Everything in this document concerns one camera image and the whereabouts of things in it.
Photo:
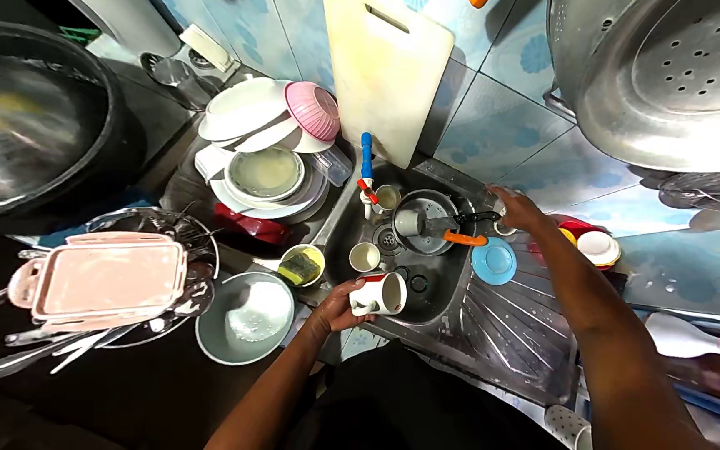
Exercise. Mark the person's left hand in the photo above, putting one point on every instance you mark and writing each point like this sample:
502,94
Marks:
335,311

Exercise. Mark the person's right hand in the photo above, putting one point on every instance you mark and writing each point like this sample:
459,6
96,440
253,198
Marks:
522,210

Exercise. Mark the person's left thumb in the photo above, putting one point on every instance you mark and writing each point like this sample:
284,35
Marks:
350,287

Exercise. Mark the person's right fingers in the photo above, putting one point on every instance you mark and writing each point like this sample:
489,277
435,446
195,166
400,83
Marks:
499,192

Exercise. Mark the person's left fingers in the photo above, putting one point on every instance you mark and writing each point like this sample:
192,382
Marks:
362,319

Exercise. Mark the white mug with red print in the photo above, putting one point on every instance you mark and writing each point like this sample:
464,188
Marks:
371,297

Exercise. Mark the small white cup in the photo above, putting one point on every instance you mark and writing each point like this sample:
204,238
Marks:
502,227

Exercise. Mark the person's right forearm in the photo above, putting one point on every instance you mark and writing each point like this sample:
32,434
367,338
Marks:
597,312

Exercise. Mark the cream mug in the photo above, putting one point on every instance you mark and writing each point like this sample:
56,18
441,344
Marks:
364,257
387,197

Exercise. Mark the yellow and white dipper cup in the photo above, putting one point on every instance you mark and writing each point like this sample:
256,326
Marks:
314,254

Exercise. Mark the green and yellow sponge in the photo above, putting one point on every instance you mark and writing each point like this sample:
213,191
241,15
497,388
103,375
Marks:
299,268

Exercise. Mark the metal sink drain strainer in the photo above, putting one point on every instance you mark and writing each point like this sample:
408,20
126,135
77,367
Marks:
388,240

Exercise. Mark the light blue plate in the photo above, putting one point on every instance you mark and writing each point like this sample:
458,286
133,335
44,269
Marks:
494,261

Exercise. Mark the metal pan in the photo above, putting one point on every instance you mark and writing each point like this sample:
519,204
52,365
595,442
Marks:
438,245

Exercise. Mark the red plastic bowl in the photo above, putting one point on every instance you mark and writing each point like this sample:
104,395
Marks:
575,223

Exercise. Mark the white round plate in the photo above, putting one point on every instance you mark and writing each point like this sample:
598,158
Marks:
310,203

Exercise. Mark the red plastic dish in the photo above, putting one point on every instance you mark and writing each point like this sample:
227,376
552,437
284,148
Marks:
257,227

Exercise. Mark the small white bowl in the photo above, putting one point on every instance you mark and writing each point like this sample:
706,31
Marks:
597,246

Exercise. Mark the metal sink with drainboard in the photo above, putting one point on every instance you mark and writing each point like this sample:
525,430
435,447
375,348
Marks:
504,312

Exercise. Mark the clear plastic container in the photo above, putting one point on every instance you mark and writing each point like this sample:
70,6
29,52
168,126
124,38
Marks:
333,165

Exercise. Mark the pale green basin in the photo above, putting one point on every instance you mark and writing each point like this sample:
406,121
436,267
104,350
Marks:
216,331

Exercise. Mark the white bowl with cloudy liquid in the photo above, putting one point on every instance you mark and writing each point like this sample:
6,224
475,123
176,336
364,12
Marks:
265,172

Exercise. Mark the round metal basket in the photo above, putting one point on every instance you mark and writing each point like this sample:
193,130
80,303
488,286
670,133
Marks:
210,237

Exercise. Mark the large metal pot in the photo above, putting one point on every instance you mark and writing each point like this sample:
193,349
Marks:
569,56

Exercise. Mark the white cutting board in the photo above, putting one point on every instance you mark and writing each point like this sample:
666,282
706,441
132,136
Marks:
388,75

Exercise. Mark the large metal colander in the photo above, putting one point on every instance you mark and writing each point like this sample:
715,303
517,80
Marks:
666,137

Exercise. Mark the pink ribbed bowl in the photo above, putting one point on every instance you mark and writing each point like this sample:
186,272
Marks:
313,111

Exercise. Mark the white square dish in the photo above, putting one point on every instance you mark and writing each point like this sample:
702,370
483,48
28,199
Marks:
209,159

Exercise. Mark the orange plastic object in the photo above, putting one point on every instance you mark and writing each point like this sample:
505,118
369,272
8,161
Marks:
477,2

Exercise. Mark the white oval lidded dish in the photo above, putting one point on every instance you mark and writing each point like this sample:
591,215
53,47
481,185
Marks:
244,106

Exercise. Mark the white dotted cup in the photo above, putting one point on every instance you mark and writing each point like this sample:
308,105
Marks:
564,421

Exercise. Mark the white bottle with pink cap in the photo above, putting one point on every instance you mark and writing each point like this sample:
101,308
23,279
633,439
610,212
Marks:
679,335

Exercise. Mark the pink rectangular tray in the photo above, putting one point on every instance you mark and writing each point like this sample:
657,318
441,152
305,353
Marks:
110,278

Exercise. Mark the clear drinking glass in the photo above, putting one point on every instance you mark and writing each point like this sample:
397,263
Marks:
182,78

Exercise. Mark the large black pot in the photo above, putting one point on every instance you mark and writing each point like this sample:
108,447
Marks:
124,125

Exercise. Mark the white rectangular plastic box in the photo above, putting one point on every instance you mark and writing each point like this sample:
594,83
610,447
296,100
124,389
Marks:
207,47

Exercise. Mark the blue cloth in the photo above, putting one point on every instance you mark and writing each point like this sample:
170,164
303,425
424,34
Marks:
63,237

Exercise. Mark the pile of metal cutlery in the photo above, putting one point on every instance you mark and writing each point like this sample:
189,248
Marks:
54,352

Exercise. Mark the grey cylinder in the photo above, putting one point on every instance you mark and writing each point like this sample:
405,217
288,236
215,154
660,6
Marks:
132,28

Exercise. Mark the blue plastic rail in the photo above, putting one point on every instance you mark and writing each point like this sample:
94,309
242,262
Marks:
719,406

